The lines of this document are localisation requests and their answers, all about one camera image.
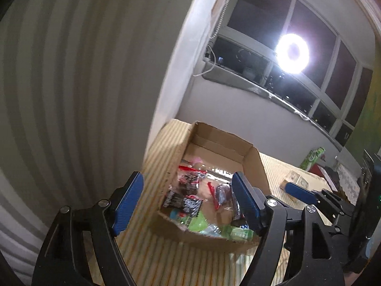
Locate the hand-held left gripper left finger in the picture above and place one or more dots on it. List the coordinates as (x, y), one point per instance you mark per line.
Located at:
(128, 204)

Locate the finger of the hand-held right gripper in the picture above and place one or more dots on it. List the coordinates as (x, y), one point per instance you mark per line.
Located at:
(299, 191)

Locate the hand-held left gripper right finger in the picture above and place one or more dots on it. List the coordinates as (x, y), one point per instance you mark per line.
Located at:
(247, 198)

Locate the clear cracker packet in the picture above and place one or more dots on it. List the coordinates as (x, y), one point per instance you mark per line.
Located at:
(293, 177)

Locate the clear red-edged dark candy packet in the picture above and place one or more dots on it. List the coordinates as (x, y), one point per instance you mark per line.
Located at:
(223, 192)

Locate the green white snack packet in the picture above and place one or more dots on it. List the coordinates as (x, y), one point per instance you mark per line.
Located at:
(238, 233)

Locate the cardboard box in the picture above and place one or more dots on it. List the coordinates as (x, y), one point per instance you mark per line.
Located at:
(214, 137)

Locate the brown chocolate bar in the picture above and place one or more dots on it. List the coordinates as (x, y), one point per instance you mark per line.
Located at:
(237, 211)

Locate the dark red box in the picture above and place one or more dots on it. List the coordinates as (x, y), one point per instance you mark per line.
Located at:
(323, 174)

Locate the patterned grey cloth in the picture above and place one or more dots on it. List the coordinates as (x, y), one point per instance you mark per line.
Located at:
(348, 181)

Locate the green carton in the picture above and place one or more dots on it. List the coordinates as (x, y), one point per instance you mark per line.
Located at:
(312, 158)

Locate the black white snack packet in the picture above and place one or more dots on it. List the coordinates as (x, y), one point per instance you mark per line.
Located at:
(192, 205)

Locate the bright green snack packet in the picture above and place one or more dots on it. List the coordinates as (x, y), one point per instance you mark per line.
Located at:
(196, 222)

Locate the red dark cookie packet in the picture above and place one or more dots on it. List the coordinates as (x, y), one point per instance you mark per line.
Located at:
(189, 180)

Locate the pink snack packet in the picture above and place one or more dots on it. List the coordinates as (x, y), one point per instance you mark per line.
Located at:
(197, 160)

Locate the white wardrobe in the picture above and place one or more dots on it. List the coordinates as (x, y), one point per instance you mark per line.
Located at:
(184, 65)

